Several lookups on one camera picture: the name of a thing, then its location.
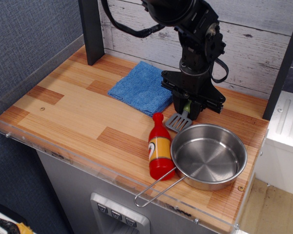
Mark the dark upright post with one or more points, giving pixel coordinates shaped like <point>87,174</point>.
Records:
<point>91,24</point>
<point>279,82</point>

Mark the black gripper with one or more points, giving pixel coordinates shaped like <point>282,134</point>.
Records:
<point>197,88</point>

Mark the stainless steel pan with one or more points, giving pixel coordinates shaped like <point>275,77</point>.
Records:
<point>207,157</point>

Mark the dark right upright post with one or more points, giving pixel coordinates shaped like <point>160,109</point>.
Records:
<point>279,82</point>

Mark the clear acrylic table guard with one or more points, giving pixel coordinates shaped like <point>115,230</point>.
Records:
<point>69,115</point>

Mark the grey cabinet with button panel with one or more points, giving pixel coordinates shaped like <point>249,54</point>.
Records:
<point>94,205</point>

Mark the dark left upright post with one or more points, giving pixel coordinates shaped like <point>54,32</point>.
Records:
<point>91,24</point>

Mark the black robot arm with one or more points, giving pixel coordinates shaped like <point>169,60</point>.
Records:
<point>202,43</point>

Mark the blue folded cloth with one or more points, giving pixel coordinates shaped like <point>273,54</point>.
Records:
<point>142,89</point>

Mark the red toy sauce bottle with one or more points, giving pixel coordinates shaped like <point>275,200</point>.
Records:
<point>159,141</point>

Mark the green handled grey spatula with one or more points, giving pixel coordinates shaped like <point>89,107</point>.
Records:
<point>178,122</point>

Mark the white ribbed side shelf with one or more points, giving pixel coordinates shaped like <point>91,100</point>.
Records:
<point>274,165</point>

